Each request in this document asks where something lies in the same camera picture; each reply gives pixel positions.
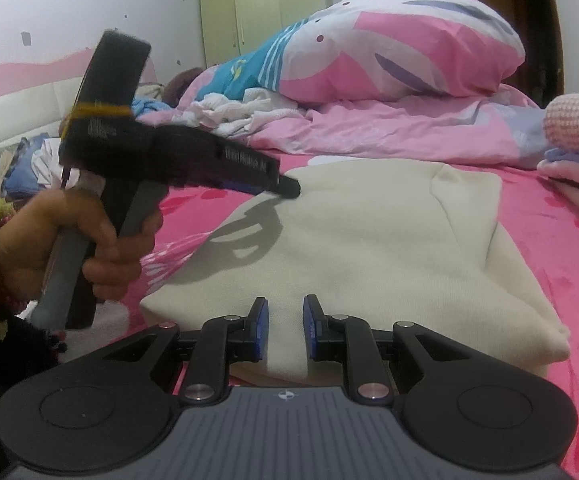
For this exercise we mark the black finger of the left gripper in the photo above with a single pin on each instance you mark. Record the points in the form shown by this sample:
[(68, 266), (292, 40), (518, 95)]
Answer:
[(192, 157)]

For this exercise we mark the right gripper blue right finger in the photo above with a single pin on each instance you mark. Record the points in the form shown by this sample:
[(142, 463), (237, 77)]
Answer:
[(348, 341)]

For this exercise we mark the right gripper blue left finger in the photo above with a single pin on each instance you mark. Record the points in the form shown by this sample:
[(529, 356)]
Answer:
[(209, 352)]

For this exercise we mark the beige zip hoodie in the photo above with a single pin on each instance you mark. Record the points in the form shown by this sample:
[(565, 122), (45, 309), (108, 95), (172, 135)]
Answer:
[(384, 240)]

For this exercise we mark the person left hand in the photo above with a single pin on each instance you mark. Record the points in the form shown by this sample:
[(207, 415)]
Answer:
[(28, 238)]

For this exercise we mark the crumpled white cloth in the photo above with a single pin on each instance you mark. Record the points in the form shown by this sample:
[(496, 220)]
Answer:
[(233, 118)]

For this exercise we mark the light blue crumpled garment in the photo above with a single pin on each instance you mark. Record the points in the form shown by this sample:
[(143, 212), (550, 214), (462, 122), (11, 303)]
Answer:
[(142, 106)]

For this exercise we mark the dark brown garment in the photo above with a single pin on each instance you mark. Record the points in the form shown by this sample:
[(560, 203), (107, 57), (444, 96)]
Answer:
[(176, 87)]

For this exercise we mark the white folded garment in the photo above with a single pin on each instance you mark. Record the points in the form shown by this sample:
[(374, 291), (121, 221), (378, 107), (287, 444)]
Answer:
[(47, 168)]

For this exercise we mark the blue denim garment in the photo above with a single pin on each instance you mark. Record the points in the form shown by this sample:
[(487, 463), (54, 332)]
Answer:
[(20, 181)]

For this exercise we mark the yellow-green wardrobe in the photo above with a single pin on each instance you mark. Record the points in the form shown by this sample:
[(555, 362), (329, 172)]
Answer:
[(234, 27)]

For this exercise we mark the large pink blue cartoon pillow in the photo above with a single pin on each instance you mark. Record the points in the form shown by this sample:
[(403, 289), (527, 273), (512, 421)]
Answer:
[(357, 50)]

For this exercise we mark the pink magenta floral bed blanket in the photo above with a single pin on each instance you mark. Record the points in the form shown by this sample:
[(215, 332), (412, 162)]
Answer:
[(542, 223)]

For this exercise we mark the light pink quilt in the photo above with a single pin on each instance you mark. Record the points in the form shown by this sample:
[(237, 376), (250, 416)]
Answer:
[(505, 129)]

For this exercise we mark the brown wooden door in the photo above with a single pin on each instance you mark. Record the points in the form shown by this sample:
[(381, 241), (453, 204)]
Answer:
[(542, 75)]

